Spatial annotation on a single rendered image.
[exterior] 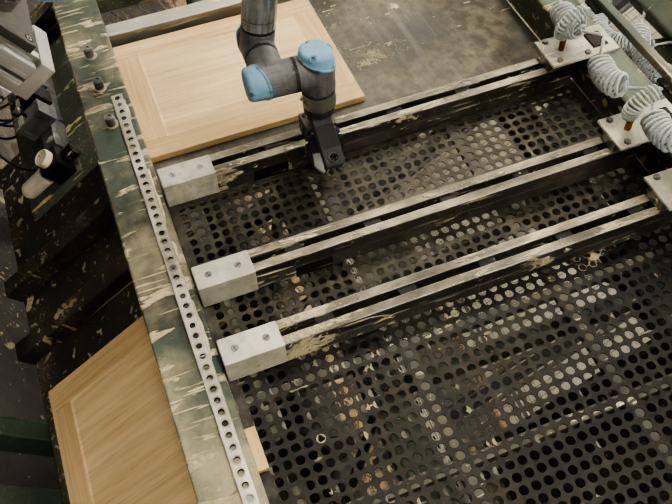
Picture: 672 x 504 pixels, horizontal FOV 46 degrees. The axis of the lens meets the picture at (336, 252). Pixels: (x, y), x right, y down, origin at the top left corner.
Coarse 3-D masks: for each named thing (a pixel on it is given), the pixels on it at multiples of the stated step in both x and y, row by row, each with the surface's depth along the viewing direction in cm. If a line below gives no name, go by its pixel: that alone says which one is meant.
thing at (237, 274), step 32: (640, 96) 174; (608, 128) 185; (640, 128) 184; (544, 160) 184; (576, 160) 184; (608, 160) 186; (448, 192) 179; (480, 192) 179; (512, 192) 182; (544, 192) 187; (352, 224) 175; (384, 224) 174; (416, 224) 177; (448, 224) 182; (256, 256) 170; (288, 256) 170; (320, 256) 173; (352, 256) 177; (224, 288) 168; (256, 288) 173
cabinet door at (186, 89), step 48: (144, 48) 217; (192, 48) 217; (288, 48) 216; (336, 48) 216; (144, 96) 206; (192, 96) 206; (240, 96) 206; (288, 96) 206; (336, 96) 205; (192, 144) 196
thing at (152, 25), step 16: (208, 0) 225; (224, 0) 225; (240, 0) 225; (288, 0) 230; (144, 16) 222; (160, 16) 222; (176, 16) 221; (192, 16) 222; (208, 16) 224; (224, 16) 226; (112, 32) 218; (128, 32) 218; (144, 32) 220; (160, 32) 222
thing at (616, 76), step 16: (560, 0) 197; (592, 0) 190; (608, 0) 188; (560, 16) 193; (608, 16) 186; (576, 32) 195; (592, 32) 190; (624, 32) 183; (640, 48) 179; (592, 64) 184; (608, 64) 182; (656, 64) 176; (592, 80) 185; (608, 80) 181; (624, 80) 183; (656, 112) 172; (656, 144) 172
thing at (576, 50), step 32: (544, 64) 201; (416, 96) 197; (448, 96) 197; (480, 96) 198; (512, 96) 203; (352, 128) 191; (384, 128) 194; (416, 128) 199; (192, 160) 186; (224, 160) 187; (256, 160) 186; (288, 160) 190; (192, 192) 186
